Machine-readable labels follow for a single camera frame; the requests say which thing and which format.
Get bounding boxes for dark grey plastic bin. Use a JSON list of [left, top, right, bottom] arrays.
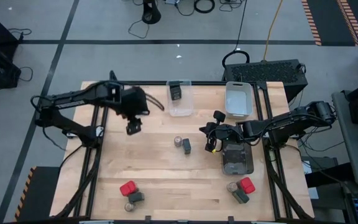
[[221, 139, 255, 176]]

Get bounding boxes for grey desk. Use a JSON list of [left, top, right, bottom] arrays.
[[331, 89, 358, 187]]

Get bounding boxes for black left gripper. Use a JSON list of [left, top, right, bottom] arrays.
[[119, 86, 151, 136]]

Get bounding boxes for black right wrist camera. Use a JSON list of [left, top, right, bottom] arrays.
[[213, 110, 227, 124]]

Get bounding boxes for yellow cable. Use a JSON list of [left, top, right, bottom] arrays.
[[262, 0, 284, 62]]

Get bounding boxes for black hanging cable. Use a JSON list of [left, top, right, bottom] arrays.
[[221, 0, 251, 68]]

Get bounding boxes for clear plastic bin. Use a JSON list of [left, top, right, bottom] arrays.
[[165, 78, 195, 118]]

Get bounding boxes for black mat hazard striped edge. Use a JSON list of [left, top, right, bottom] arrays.
[[13, 166, 61, 222]]

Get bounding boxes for red spice tin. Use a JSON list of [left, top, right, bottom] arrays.
[[238, 177, 257, 195], [119, 180, 138, 197]]

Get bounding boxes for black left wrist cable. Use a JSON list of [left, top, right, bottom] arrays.
[[144, 92, 165, 112]]

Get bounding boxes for black stand base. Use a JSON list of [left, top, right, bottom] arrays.
[[141, 0, 162, 26]]

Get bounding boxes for black perforated computer case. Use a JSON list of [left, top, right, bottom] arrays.
[[222, 58, 309, 103]]

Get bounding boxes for black coiled cable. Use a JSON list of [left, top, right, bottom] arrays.
[[193, 0, 216, 14]]

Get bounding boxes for black mat orange striped edges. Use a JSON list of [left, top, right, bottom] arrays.
[[301, 0, 358, 47]]

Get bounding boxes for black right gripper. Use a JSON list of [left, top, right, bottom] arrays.
[[198, 121, 242, 154]]

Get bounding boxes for black aluminium table frame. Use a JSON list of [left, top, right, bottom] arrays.
[[53, 70, 313, 222]]

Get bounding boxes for white plastic bin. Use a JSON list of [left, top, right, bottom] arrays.
[[224, 81, 254, 120]]

